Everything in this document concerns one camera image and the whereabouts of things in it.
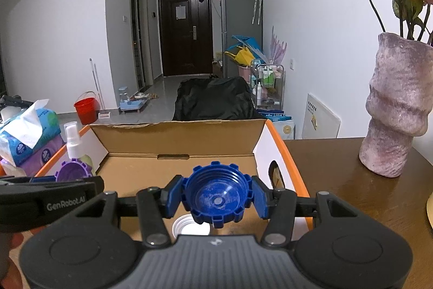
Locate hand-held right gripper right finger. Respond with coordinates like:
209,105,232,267
250,176,369,247

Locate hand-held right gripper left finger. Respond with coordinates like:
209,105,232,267
61,175,185,248

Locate purple bottle cap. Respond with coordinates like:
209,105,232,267
55,158,93,183

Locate white bottle cap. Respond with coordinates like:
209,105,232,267
172,214,211,236

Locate green spray bottle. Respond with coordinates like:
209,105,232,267
64,121,93,172

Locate blue bottle cap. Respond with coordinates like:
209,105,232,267
183,161,255,229

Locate red cardboard box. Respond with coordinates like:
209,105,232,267
34,119,312,242

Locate person's left hand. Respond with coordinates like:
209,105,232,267
0,234,28,289

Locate purple tissue pack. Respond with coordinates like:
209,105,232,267
14,135,67,177

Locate blue tissue pack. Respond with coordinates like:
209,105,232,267
0,99,64,166

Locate white bowl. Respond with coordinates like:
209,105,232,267
0,105,21,122

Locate red bucket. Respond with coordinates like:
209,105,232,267
74,91,99,125

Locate blue boxed package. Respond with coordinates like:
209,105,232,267
257,109,296,140

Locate black folded stand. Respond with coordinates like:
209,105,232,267
0,94,34,107

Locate white board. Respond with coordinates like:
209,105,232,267
302,93,341,139

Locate pet water feeder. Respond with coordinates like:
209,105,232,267
118,86,150,112

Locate white mop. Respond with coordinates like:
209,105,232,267
89,58,111,119

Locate black garbage bag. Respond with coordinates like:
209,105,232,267
173,76,259,121

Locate storage trolley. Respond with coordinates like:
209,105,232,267
250,59,286,108

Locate pink bin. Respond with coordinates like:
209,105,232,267
238,64,252,83

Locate yellow bag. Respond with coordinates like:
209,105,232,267
225,47,254,65

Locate purple feather decoration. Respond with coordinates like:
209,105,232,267
271,25,288,64

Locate dark brown door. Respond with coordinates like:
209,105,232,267
157,0,214,77

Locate blue umbrella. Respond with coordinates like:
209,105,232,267
232,34,263,56

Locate pink textured vase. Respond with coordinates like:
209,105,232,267
359,32,433,178

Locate grey refrigerator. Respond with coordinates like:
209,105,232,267
221,0,264,78

